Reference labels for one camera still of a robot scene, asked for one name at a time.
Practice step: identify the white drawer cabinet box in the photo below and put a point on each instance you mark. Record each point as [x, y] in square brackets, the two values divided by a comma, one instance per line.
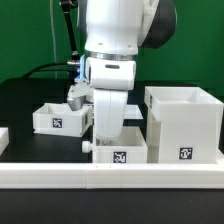
[183, 125]

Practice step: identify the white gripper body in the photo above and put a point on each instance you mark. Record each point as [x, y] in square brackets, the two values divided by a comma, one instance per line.
[76, 94]

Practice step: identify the white L-shaped fence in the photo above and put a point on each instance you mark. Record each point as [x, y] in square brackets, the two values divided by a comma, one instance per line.
[112, 176]

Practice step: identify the white marker base plate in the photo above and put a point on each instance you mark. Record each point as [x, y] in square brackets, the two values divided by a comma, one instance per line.
[130, 112]

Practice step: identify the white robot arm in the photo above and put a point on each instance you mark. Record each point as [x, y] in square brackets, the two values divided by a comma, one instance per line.
[115, 30]

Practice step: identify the white drawer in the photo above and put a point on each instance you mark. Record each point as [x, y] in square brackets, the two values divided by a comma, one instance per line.
[130, 148]
[59, 119]

